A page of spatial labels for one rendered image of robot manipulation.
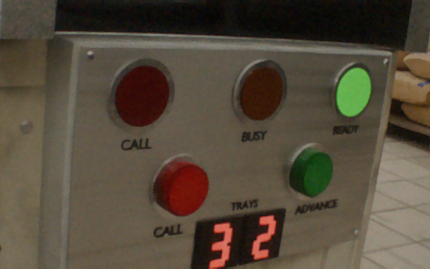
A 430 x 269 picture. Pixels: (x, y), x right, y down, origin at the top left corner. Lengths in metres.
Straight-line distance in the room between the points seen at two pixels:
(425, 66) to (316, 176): 3.71
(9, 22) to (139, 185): 0.12
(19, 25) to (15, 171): 0.09
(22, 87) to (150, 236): 0.11
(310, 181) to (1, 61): 0.20
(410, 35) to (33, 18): 0.28
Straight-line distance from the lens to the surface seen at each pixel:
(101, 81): 0.35
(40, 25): 0.33
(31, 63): 0.36
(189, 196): 0.38
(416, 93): 4.11
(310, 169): 0.44
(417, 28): 0.51
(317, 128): 0.45
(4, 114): 0.36
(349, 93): 0.46
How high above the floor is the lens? 0.88
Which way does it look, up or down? 14 degrees down
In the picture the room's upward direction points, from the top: 7 degrees clockwise
